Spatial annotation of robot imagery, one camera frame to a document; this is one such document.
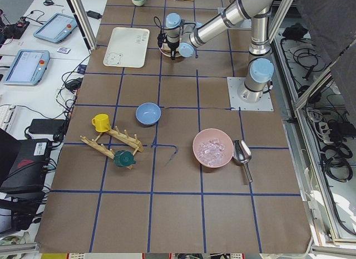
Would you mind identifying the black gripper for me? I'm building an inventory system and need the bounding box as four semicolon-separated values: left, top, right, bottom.
157;32;179;60

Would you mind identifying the brown crust bread slice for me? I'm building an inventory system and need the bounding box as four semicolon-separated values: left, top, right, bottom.
162;43;170;52

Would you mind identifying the white round plate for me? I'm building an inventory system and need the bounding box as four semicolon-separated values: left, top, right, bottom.
160;47;181;58

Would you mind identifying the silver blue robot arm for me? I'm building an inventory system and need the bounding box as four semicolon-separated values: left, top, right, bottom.
154;0;274;104

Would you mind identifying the cream bear serving tray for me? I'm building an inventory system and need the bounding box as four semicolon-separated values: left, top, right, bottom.
103;27;150;69

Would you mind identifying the blue bowl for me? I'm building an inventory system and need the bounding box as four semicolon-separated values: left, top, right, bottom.
136;102;161;126

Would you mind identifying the black power adapter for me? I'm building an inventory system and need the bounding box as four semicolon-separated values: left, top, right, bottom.
86;11;102;19

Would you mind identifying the yellow mug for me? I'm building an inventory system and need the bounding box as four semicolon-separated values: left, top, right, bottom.
91;114;111;133

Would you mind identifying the pink bowl with ice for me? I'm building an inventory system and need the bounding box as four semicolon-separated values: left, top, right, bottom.
192;128;234;168

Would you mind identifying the far blue teach pendant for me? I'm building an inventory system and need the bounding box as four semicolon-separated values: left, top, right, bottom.
33;13;77;43

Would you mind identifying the blue teach pendant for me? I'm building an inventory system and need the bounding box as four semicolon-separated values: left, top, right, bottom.
33;13;77;43
3;50;50;86

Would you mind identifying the wooden dish rack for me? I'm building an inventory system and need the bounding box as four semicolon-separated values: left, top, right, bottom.
80;125;145;170

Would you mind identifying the dark green mug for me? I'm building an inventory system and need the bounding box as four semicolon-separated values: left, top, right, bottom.
113;150;136;168

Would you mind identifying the metal scoop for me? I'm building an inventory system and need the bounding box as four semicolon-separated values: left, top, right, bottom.
233;139;253;183

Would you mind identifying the near blue teach pendant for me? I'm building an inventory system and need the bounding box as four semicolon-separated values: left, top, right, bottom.
3;50;50;86

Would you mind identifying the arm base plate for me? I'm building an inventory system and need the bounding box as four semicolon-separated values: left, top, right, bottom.
227;77;274;111

